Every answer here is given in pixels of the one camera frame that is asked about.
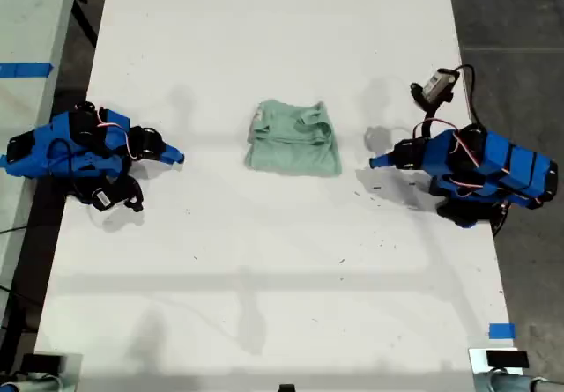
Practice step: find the bright metal plate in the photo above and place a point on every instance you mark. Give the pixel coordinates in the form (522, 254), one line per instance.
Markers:
(477, 359)

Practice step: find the grey metal tube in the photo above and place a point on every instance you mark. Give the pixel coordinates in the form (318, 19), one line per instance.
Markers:
(520, 383)
(31, 385)

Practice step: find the black box on bright plate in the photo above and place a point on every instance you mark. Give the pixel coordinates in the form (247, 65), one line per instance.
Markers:
(506, 359)

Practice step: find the black table leg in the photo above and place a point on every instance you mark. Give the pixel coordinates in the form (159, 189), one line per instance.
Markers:
(86, 17)

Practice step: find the grey black camera box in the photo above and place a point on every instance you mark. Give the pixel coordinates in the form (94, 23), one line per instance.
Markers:
(438, 83)

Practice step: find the black labelled camera box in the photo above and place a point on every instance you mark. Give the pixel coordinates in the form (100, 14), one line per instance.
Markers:
(103, 197)

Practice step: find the white side table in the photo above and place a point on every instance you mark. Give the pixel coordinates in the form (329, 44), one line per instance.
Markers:
(26, 22)

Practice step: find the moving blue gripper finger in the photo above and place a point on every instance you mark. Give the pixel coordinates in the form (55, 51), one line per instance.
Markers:
(172, 158)
(384, 165)

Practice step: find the long blue tape strip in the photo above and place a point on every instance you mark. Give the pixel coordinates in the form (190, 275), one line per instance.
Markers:
(24, 69)

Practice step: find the square blue tape piece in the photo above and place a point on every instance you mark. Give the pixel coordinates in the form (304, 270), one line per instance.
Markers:
(502, 330)

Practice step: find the black box on dull plate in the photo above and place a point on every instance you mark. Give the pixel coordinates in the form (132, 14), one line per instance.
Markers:
(42, 364)

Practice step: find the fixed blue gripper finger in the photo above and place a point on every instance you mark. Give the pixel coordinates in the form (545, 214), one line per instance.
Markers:
(174, 150)
(382, 158)

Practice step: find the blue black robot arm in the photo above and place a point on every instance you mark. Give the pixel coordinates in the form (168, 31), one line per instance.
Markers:
(498, 163)
(66, 145)

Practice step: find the pale green T-shirt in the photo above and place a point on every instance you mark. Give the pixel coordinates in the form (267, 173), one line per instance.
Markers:
(291, 158)

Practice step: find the small black block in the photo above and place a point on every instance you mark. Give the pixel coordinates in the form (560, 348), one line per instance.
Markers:
(286, 388)

